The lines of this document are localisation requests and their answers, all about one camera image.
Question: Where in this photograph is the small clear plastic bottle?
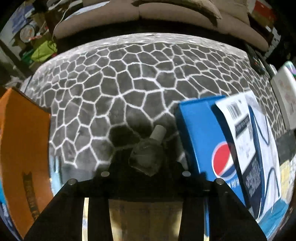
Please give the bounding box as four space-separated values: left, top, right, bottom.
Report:
128 125 167 177

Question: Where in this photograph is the cyan mesh pouch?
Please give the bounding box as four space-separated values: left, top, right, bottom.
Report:
258 199 288 240

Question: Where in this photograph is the orange cardboard box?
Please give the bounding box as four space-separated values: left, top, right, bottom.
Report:
1 88 53 237

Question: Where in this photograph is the blue Pepsi box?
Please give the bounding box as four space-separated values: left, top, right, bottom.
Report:
175 96 245 202

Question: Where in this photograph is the white tissue box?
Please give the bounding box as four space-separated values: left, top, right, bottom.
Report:
270 66 295 130

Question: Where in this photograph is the black remote control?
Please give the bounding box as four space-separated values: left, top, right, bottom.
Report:
245 44 265 75

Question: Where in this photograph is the green plastic bag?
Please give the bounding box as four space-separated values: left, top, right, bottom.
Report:
31 41 57 62

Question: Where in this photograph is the round tin can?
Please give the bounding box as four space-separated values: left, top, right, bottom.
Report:
20 24 36 43

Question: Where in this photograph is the brown sofa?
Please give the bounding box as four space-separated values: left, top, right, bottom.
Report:
53 1 268 52

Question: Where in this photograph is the brown cushion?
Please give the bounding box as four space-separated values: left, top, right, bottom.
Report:
132 0 222 19

